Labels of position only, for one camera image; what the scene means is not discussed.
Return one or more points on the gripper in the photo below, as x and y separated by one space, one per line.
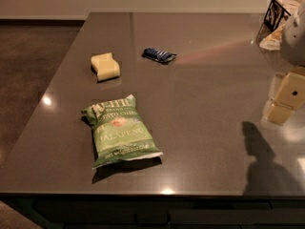
294 45

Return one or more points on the green jalapeno chip bag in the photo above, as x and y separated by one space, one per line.
119 133

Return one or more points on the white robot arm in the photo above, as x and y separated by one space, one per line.
292 47

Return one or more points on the blue rxbar blueberry bar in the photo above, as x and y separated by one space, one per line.
159 56

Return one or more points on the white snack packet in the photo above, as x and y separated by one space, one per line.
272 41

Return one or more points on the yellow sponge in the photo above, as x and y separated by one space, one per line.
105 66

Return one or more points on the black wire basket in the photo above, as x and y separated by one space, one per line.
279 11

